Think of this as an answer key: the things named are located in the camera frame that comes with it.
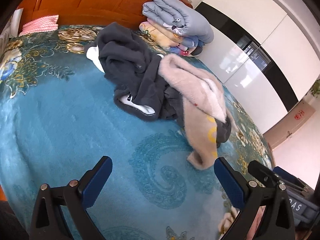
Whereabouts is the folded light blue quilt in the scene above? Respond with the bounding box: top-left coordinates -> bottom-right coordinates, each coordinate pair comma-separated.
142,0 -> 215,44

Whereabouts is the teal floral blanket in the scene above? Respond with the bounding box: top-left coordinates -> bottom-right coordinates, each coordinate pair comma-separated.
0,25 -> 275,240

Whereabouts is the wooden headboard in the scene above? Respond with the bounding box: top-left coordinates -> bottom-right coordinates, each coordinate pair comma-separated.
17,0 -> 194,34

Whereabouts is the white wardrobe with black stripe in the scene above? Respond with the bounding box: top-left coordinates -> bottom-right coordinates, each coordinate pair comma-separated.
194,0 -> 320,135

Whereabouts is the green plant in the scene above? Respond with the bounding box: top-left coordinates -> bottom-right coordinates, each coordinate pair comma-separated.
306,79 -> 320,98

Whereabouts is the pink striped pillow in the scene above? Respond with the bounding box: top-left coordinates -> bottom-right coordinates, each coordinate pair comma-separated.
19,14 -> 60,37

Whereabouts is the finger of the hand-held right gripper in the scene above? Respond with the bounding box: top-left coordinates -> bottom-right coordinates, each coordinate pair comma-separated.
247,160 -> 281,188

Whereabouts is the white pillow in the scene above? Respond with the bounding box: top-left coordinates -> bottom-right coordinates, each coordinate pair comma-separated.
9,8 -> 24,35

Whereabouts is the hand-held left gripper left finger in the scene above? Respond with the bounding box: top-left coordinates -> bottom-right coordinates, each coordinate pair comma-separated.
29,156 -> 113,240

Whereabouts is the beige fuzzy sweater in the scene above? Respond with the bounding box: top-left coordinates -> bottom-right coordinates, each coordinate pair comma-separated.
159,54 -> 238,171

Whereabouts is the folded cartoon print blanket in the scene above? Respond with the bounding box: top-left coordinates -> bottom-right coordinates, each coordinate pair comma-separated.
139,21 -> 205,57

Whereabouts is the dark grey hoodie white lining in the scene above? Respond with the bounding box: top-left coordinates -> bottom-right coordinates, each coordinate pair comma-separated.
84,22 -> 184,122

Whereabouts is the pink door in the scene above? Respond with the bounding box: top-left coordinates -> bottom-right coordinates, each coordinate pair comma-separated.
262,99 -> 317,151

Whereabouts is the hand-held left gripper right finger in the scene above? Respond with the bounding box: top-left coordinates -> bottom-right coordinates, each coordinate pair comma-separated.
214,156 -> 296,240

